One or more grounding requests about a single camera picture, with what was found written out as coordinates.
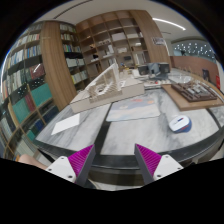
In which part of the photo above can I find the white paper sheet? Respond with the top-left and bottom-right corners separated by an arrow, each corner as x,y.
52,114 -> 80,135

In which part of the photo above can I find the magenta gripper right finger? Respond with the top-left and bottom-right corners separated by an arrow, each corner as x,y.
134,144 -> 182,185

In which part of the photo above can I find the white and blue computer mouse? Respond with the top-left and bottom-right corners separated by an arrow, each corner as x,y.
169,115 -> 192,133

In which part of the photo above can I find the dark brown architectural site model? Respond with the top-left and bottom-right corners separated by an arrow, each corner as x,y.
162,82 -> 224,111

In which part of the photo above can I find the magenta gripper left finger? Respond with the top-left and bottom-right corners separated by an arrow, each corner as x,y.
46,145 -> 96,186

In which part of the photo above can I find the wooden open display shelf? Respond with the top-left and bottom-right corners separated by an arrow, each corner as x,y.
76,10 -> 170,80

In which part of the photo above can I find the beige architectural building model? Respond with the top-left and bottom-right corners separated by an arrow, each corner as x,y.
70,63 -> 145,113

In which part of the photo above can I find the grey patterned mouse pad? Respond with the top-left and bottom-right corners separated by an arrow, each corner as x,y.
106,96 -> 160,122

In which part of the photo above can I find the wooden bookshelf with books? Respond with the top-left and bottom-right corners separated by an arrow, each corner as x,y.
0,21 -> 89,160

